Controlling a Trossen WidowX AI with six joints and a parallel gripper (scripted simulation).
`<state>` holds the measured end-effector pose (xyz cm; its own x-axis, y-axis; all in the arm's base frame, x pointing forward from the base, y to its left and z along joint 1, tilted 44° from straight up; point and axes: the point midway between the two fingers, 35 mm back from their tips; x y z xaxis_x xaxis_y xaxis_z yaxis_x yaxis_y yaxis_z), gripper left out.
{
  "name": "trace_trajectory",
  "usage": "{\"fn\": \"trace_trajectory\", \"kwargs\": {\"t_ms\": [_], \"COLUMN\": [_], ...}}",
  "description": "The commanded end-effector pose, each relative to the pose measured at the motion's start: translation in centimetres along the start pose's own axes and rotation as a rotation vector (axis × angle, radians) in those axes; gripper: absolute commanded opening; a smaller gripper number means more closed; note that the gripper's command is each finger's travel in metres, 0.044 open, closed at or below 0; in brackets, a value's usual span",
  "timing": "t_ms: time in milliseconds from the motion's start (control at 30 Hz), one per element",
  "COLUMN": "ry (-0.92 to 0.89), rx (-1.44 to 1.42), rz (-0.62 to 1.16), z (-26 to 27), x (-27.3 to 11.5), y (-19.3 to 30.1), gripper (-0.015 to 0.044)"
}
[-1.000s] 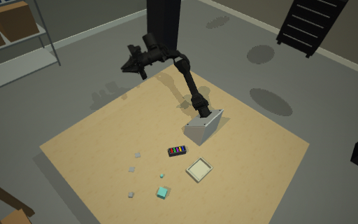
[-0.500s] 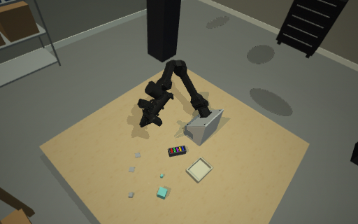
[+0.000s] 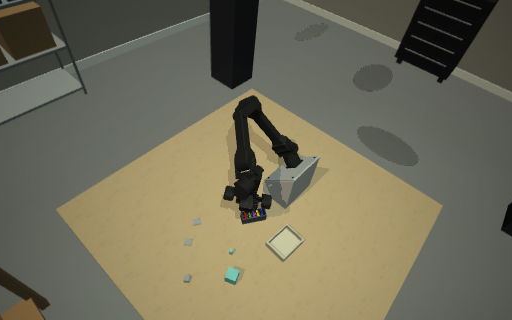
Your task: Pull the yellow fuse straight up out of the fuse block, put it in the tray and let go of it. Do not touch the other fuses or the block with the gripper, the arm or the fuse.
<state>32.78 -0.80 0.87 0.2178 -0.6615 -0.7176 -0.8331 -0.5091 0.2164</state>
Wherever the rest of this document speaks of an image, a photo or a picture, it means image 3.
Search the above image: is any teal cube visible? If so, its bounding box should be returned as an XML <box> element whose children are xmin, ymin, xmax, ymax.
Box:
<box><xmin>224</xmin><ymin>267</ymin><xmax>239</xmax><ymax>285</ymax></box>

